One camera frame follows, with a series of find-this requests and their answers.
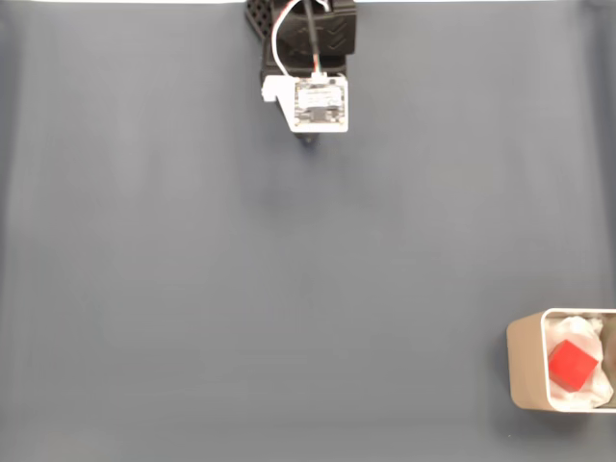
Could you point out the red cube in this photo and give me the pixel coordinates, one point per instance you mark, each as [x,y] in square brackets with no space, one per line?
[572,363]

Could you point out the beige rounded box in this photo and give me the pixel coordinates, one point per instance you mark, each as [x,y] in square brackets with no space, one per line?
[524,366]

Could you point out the white crumpled tissue paper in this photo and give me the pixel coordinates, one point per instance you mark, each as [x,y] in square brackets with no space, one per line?
[577,327]

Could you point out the blue-grey table mat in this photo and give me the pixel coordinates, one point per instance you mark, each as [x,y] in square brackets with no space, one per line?
[289,289]

